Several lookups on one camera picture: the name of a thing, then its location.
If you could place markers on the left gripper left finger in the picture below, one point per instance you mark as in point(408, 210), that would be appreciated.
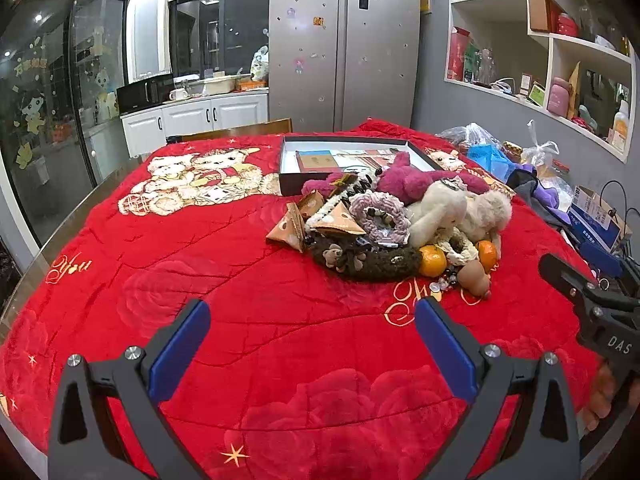
point(84, 442)

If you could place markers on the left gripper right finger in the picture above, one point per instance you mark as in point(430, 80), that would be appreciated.
point(542, 441)

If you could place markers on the brown gourd-shaped toy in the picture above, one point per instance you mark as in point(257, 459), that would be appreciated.
point(473, 278)

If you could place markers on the white plush lamb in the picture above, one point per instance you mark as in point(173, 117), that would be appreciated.
point(442, 207)

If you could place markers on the magenta plush bear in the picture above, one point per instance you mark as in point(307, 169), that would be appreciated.
point(400, 179)

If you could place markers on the pink knitted scrunchie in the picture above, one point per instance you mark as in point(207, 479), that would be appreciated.
point(382, 216)

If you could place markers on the black white fuzzy hair clip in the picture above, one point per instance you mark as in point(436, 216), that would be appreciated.
point(340, 199)

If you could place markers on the orange triangular snack packet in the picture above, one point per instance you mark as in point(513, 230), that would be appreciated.
point(289, 229)

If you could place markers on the person right hand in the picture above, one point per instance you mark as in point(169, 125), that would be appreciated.
point(599, 404)

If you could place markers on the blue white cardboard box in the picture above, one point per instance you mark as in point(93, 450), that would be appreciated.
point(595, 220)

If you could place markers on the purple cloth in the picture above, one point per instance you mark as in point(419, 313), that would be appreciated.
point(523, 180)

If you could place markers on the orange tangerine right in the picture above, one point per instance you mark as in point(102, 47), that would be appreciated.
point(487, 254)

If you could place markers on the orange tangerine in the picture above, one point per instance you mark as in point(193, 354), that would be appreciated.
point(433, 261)
point(487, 254)

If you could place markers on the cream lace scrunchie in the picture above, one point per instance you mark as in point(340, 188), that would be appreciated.
point(456, 246)

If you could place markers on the clear plastic bag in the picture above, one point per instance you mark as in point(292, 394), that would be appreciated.
point(539, 154)

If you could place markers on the orange tangerine left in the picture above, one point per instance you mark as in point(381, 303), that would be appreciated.
point(433, 261)

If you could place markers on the blue plastic bag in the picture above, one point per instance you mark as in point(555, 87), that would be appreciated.
point(492, 160)

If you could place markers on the pink container on shelf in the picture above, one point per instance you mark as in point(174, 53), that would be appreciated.
point(559, 97)

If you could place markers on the red teddy bear blanket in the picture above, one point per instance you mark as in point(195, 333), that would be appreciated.
point(303, 374)

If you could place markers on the dark brown plush wreath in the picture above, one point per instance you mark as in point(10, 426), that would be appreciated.
point(360, 260)

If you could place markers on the red box on shelf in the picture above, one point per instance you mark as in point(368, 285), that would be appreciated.
point(459, 40)

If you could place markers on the white kitchen cabinet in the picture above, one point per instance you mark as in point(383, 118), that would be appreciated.
point(149, 130)

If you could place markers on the black shallow gift box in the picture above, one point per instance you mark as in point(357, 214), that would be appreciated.
point(304, 158)

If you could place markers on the black microwave oven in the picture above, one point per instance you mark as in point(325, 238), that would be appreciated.
point(144, 93)

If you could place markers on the wooden chair back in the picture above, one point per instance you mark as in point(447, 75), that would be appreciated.
point(278, 126)

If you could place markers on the silver double-door refrigerator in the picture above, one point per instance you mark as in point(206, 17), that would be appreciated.
point(335, 63)

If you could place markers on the glass sliding door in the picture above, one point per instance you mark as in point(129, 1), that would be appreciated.
point(62, 62)

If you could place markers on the white wall shelf unit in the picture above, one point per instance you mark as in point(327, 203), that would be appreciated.
point(516, 47)

